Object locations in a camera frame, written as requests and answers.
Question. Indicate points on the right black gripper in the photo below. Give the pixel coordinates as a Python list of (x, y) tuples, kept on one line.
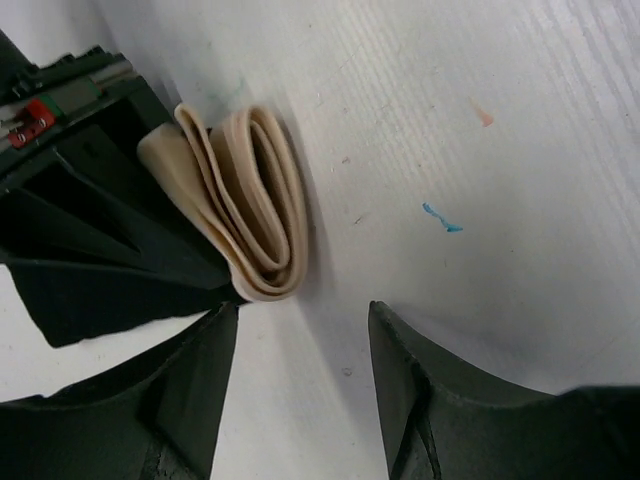
[(95, 207)]

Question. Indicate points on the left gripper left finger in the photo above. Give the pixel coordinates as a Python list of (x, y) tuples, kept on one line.
[(155, 416)]

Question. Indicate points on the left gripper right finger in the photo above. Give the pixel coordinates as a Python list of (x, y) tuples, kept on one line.
[(443, 418)]

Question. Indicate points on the black underwear beige waistband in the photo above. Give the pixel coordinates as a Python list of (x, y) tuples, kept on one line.
[(238, 184)]

